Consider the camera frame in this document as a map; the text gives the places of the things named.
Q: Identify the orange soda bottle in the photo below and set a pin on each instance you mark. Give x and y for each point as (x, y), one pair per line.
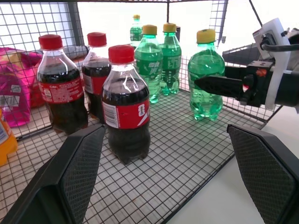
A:
(5, 142)

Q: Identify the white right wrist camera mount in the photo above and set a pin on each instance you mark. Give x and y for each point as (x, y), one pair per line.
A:
(279, 30)

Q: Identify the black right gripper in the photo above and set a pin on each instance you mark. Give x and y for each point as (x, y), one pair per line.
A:
(258, 88)

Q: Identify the pink snack bag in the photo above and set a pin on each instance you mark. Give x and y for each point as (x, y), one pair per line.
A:
(14, 98)
(32, 63)

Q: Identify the cola bottle red cap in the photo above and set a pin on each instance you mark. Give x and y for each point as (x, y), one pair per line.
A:
(94, 72)
(126, 112)
(60, 93)

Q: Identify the green soda bottle yellow cap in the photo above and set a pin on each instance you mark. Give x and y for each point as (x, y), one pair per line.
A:
(171, 60)
(205, 63)
(135, 32)
(149, 63)

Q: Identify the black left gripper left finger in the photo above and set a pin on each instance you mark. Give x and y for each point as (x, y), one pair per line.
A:
(58, 177)

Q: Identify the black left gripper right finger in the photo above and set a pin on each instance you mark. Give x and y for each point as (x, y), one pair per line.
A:
(271, 172)

